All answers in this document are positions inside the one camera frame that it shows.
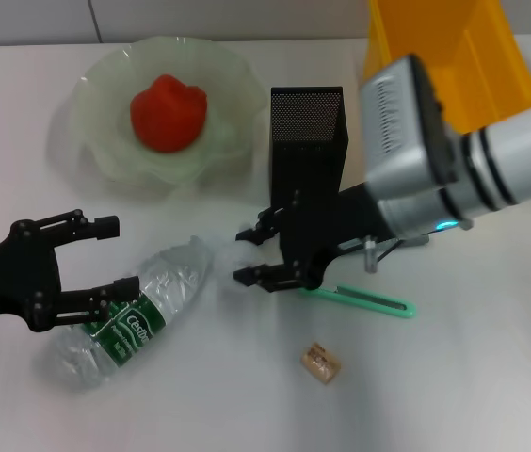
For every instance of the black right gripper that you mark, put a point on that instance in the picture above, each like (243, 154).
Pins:
(331, 221)

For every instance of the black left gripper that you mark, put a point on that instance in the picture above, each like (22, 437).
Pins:
(11, 282)

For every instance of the clear water bottle green label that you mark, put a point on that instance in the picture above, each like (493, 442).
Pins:
(166, 282)

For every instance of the green utility knife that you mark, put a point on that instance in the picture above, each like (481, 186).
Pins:
(364, 301)

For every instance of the red pepper toy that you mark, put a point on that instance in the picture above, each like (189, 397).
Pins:
(166, 115)

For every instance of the black mesh pen holder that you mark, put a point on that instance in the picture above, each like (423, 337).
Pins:
(308, 155)

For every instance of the beige eraser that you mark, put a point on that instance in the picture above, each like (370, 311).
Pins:
(322, 363)

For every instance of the green glass fruit plate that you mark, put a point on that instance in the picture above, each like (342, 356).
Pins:
(96, 108)

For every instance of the yellow plastic bin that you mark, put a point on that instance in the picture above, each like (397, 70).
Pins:
(482, 47)

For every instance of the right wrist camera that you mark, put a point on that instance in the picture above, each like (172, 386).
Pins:
(402, 141)

